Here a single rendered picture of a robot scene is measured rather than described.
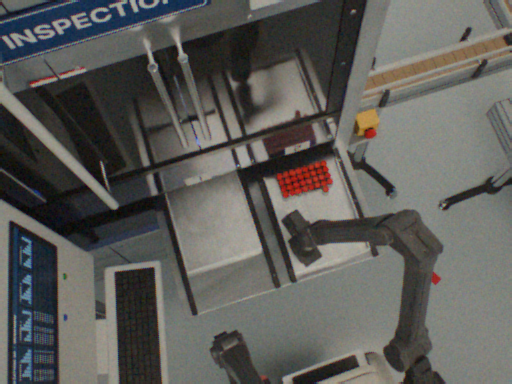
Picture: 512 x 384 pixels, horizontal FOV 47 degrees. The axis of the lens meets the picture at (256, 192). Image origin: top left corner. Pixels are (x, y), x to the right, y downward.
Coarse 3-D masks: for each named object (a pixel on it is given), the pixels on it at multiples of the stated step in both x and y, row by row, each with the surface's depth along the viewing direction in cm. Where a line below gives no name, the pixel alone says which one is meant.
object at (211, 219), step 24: (168, 192) 204; (192, 192) 204; (216, 192) 203; (240, 192) 203; (192, 216) 201; (216, 216) 201; (240, 216) 200; (192, 240) 199; (216, 240) 198; (240, 240) 198; (192, 264) 196; (216, 264) 195
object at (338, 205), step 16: (336, 160) 202; (336, 176) 203; (272, 192) 202; (320, 192) 202; (336, 192) 201; (288, 208) 201; (304, 208) 200; (320, 208) 200; (336, 208) 200; (352, 208) 199; (336, 256) 195
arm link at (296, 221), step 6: (294, 210) 173; (288, 216) 172; (294, 216) 172; (300, 216) 172; (282, 222) 175; (288, 222) 173; (294, 222) 171; (300, 222) 171; (306, 222) 171; (288, 228) 173; (294, 228) 172; (300, 228) 170; (300, 234) 166; (300, 240) 165; (306, 240) 164; (306, 246) 167
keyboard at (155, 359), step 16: (128, 272) 202; (144, 272) 202; (128, 288) 200; (144, 288) 201; (128, 304) 198; (144, 304) 198; (128, 320) 197; (144, 320) 197; (128, 336) 195; (144, 336) 195; (128, 352) 194; (144, 352) 194; (128, 368) 192; (144, 368) 192; (160, 368) 193
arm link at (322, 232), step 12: (384, 216) 136; (420, 216) 133; (312, 228) 161; (324, 228) 156; (336, 228) 151; (348, 228) 146; (360, 228) 141; (372, 228) 133; (384, 228) 130; (312, 240) 162; (324, 240) 158; (336, 240) 153; (348, 240) 148; (360, 240) 144; (372, 240) 133; (384, 240) 129
